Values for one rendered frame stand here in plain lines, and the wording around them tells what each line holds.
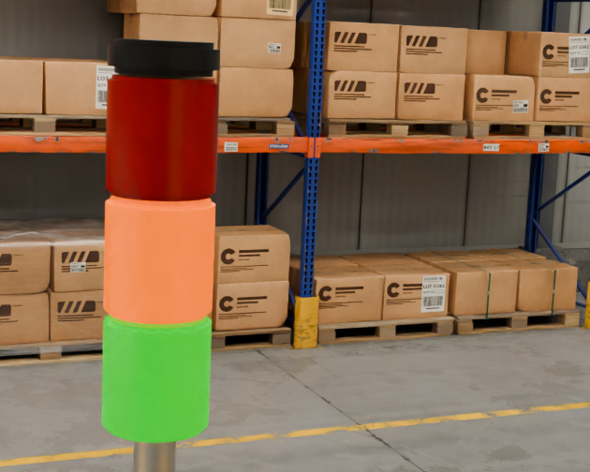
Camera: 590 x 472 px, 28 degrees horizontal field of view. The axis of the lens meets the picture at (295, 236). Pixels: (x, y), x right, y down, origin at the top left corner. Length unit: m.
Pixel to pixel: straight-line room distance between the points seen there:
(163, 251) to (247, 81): 8.11
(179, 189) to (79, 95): 7.76
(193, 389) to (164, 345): 0.03
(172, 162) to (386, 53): 8.58
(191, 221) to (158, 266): 0.02
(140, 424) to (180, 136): 0.13
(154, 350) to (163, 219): 0.06
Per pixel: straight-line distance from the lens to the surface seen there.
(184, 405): 0.54
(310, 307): 8.91
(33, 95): 8.20
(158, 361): 0.53
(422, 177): 10.81
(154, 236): 0.52
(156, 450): 0.56
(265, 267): 8.85
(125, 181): 0.52
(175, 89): 0.51
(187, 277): 0.52
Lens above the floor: 2.34
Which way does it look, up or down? 10 degrees down
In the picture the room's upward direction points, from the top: 3 degrees clockwise
